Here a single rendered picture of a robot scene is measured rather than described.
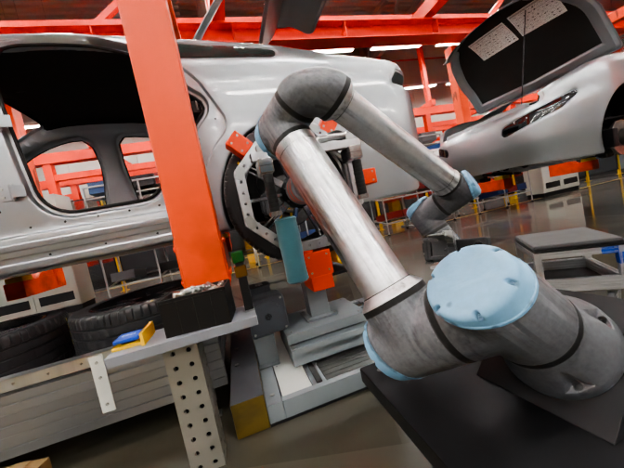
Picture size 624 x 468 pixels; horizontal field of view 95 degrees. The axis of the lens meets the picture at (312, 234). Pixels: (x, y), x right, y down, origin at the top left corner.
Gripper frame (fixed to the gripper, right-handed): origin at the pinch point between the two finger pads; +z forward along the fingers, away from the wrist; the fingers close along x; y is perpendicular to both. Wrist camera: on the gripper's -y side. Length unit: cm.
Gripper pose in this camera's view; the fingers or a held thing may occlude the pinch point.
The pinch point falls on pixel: (451, 252)
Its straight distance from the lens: 75.3
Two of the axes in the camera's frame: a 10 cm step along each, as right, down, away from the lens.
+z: -4.5, 0.2, -8.9
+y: -8.9, 0.9, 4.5
